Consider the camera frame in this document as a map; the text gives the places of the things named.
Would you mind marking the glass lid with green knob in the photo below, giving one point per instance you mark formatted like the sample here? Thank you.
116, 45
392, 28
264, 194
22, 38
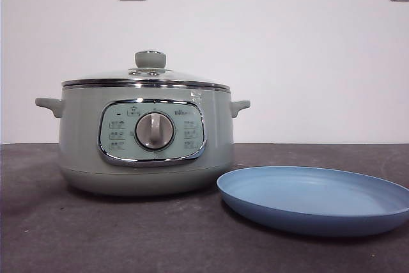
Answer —
150, 59

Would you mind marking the pale green electric steamer pot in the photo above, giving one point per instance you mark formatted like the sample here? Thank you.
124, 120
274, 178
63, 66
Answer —
83, 145

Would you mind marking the blue round plate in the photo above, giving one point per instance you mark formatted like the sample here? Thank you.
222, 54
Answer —
306, 196

